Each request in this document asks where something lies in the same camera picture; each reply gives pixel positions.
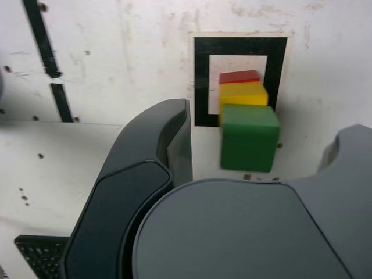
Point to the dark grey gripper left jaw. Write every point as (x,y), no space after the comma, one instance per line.
(122,189)

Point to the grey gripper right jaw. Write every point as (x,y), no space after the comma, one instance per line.
(232,232)

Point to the green cube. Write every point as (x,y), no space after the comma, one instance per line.
(247,142)

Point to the yellow cube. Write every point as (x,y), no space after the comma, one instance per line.
(244,94)

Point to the red cube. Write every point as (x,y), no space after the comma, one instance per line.
(238,77)

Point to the black tape square outline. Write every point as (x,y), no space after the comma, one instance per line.
(200,87)

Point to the black keyboard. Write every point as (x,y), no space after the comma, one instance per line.
(40,258)

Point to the black tape strip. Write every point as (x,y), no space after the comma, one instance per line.
(43,43)

